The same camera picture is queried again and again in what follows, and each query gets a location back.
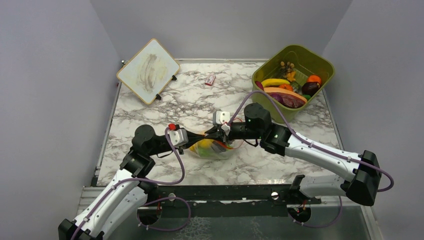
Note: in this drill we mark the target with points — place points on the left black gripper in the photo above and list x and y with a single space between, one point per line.
192 138

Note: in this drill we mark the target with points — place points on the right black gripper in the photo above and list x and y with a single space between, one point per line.
214 133

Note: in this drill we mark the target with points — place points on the yellow toy bell pepper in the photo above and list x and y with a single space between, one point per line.
202 145

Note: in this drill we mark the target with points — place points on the clear zip top bag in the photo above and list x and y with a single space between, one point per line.
232 149

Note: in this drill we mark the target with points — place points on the black toy fruit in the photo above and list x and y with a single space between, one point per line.
218 148

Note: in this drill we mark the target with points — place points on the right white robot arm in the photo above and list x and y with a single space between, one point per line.
354 175

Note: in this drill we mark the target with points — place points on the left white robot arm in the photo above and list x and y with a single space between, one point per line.
130 188

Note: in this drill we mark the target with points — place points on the small red white box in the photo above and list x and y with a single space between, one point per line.
209 81

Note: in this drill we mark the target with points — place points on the yellow toy banana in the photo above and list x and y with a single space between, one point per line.
274 82

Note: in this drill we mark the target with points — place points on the red toy steak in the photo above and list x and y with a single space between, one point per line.
288 100

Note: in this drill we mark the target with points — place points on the small orange toy pumpkin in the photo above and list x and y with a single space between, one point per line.
287 87

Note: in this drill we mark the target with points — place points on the dark twig with brown nuts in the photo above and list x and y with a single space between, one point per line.
287 67

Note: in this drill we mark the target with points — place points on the orange toy tangerine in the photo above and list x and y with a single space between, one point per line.
314 79

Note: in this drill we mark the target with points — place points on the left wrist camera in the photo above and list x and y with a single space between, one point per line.
178 136

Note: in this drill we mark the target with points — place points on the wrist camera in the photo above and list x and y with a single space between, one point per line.
221 120
178 136

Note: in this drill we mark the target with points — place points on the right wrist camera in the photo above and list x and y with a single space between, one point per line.
221 120

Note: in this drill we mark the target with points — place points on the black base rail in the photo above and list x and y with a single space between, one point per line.
214 201

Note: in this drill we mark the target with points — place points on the small whiteboard with wooden frame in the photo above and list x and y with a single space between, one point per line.
149 71

